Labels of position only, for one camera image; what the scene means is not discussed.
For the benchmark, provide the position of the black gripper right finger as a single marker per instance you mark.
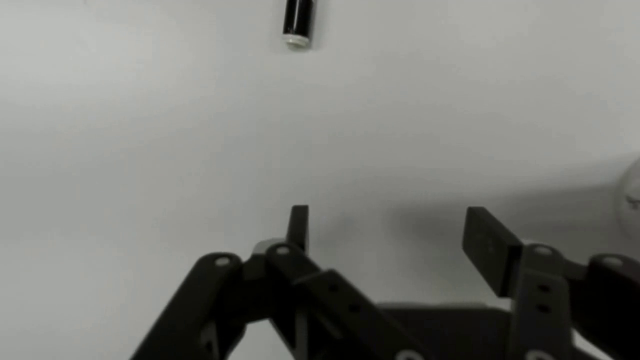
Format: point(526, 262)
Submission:
point(553, 301)

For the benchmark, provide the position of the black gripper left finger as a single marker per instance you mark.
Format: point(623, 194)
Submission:
point(266, 306)

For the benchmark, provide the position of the black whiteboard marker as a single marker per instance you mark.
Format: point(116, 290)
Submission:
point(296, 20)

